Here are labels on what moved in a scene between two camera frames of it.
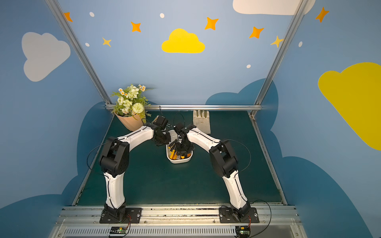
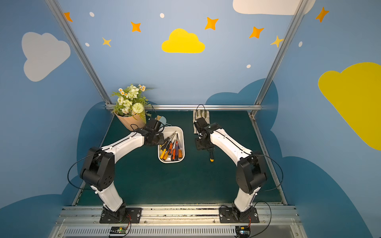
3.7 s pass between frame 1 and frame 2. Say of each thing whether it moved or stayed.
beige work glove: stayed
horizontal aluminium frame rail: stayed
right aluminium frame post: stayed
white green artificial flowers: stayed
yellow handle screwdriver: moved
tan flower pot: stayed
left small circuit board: stayed
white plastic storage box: moved
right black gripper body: moved
